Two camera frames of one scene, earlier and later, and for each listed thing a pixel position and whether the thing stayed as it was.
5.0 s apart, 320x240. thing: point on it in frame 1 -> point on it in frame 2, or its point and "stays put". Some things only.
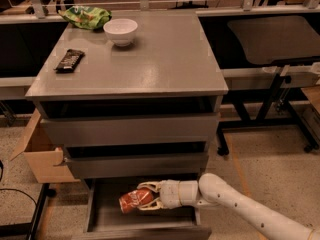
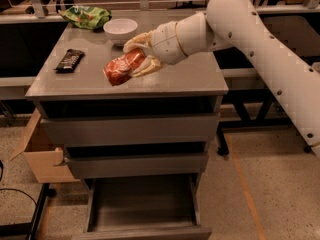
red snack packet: [134, 199] -> [120, 68]
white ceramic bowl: [121, 31] stays put
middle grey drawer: [137, 166] stays put
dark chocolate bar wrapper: [69, 61] stays put
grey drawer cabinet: [137, 100] stays put
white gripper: [170, 194] -> [166, 43]
